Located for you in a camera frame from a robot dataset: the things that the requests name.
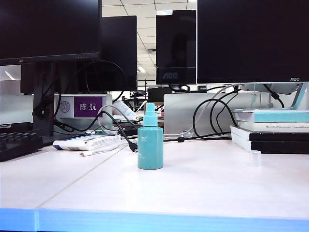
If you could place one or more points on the black aoc monitor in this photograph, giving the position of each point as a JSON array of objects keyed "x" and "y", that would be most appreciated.
[
  {"x": 176, "y": 43},
  {"x": 253, "y": 36}
]

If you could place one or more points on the black book with chipped corner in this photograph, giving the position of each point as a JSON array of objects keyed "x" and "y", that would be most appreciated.
[{"x": 277, "y": 136}]

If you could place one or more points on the white neuroscience book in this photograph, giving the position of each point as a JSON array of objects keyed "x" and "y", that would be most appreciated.
[{"x": 256, "y": 126}]

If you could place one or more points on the teal spray bottle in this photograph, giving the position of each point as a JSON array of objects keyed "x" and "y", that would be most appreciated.
[{"x": 149, "y": 145}]

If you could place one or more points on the silver monitor stand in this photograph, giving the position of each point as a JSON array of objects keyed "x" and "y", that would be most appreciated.
[{"x": 298, "y": 96}]

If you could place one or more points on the white lotion tube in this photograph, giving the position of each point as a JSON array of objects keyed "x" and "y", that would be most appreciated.
[{"x": 123, "y": 108}]

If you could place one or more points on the black thin-bezel monitor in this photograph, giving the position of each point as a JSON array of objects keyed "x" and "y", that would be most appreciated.
[{"x": 48, "y": 24}]

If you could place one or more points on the teal book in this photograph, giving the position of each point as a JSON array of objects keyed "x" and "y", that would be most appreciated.
[{"x": 277, "y": 117}]

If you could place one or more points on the silver name plate panel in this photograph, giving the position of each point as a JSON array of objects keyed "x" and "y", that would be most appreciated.
[{"x": 108, "y": 99}]

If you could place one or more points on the black power adapter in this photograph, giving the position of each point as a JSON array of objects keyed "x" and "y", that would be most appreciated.
[{"x": 130, "y": 131}]

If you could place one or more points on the black monitor rear side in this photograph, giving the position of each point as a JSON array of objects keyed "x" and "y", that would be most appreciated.
[{"x": 118, "y": 48}]

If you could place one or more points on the small distant black monitor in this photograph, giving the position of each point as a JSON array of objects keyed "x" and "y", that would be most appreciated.
[{"x": 159, "y": 94}]

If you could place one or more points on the frosted glass desk divider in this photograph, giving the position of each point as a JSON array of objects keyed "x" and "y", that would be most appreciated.
[{"x": 14, "y": 106}]

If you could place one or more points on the right black AOC monitor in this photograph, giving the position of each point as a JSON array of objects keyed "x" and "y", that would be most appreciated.
[{"x": 253, "y": 36}]

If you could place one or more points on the clear plastic sprayer lid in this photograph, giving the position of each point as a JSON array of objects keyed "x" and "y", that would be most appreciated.
[{"x": 255, "y": 159}]

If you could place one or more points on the silver desk partition panel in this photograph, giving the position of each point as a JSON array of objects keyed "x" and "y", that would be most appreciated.
[{"x": 178, "y": 108}]

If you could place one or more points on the black keyboard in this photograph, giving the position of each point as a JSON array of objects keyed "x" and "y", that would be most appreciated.
[{"x": 19, "y": 145}]

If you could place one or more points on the purple name plate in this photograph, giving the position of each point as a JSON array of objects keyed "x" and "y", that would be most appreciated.
[{"x": 88, "y": 106}]

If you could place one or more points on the black office chair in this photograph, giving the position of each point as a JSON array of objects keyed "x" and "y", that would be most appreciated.
[{"x": 137, "y": 93}]

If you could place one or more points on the black AOC monitor rear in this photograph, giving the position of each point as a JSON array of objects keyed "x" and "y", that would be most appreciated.
[{"x": 176, "y": 43}]

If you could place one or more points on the black monitor stand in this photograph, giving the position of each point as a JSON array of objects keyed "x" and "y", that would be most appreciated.
[{"x": 43, "y": 96}]

